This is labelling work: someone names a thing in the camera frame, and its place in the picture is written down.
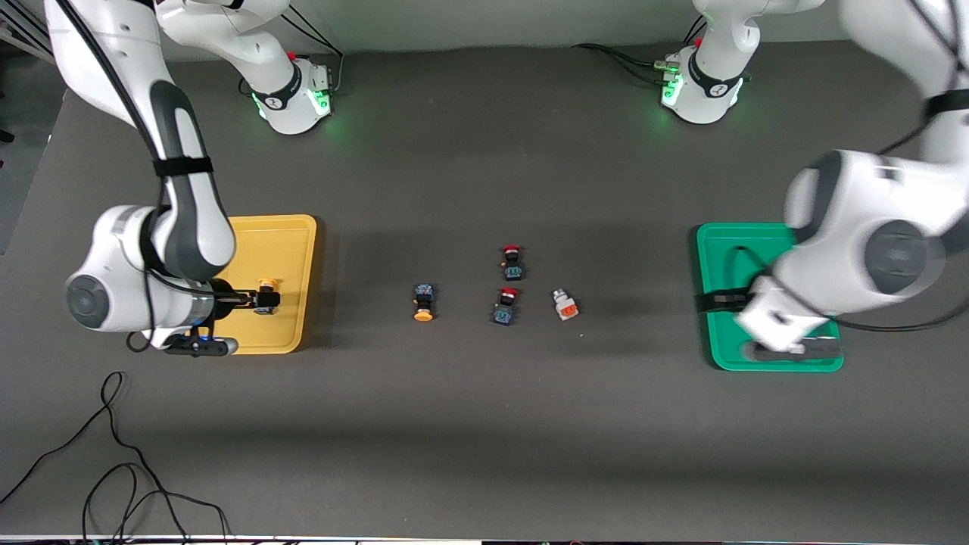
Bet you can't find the green plastic tray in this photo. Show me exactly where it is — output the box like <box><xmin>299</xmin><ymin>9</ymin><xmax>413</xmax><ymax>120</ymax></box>
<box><xmin>695</xmin><ymin>222</ymin><xmax>845</xmax><ymax>373</ymax></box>

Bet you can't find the long thin black cable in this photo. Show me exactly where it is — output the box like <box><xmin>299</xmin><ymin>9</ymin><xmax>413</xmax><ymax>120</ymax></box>
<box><xmin>0</xmin><ymin>371</ymin><xmax>232</xmax><ymax>544</ymax></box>

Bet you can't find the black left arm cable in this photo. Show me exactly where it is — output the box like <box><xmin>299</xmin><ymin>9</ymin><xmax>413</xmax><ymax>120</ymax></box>
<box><xmin>727</xmin><ymin>0</ymin><xmax>969</xmax><ymax>335</ymax></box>

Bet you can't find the black left arm strap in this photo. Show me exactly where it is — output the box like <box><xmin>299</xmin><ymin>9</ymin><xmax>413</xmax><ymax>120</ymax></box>
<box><xmin>924</xmin><ymin>89</ymin><xmax>969</xmax><ymax>116</ymax></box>

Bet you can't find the yellow plastic tray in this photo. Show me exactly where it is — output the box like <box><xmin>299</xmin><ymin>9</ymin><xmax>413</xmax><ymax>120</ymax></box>
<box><xmin>187</xmin><ymin>214</ymin><xmax>318</xmax><ymax>355</ymax></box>

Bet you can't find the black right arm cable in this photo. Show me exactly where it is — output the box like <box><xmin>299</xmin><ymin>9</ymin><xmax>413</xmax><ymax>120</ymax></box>
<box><xmin>57</xmin><ymin>0</ymin><xmax>251</xmax><ymax>353</ymax></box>

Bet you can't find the black right base cable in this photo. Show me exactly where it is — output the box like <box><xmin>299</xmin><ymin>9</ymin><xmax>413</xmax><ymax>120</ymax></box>
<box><xmin>276</xmin><ymin>4</ymin><xmax>345</xmax><ymax>95</ymax></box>

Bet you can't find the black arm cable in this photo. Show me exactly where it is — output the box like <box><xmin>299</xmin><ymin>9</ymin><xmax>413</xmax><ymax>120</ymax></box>
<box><xmin>727</xmin><ymin>0</ymin><xmax>969</xmax><ymax>335</ymax></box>
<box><xmin>57</xmin><ymin>0</ymin><xmax>251</xmax><ymax>353</ymax></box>

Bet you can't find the black arm strap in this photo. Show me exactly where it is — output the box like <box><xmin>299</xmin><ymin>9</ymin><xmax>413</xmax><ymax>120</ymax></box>
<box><xmin>154</xmin><ymin>157</ymin><xmax>213</xmax><ymax>178</ymax></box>
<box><xmin>924</xmin><ymin>89</ymin><xmax>969</xmax><ymax>116</ymax></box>

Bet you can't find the black right arm strap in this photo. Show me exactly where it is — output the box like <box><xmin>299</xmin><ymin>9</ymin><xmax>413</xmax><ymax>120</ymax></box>
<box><xmin>154</xmin><ymin>157</ymin><xmax>213</xmax><ymax>178</ymax></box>

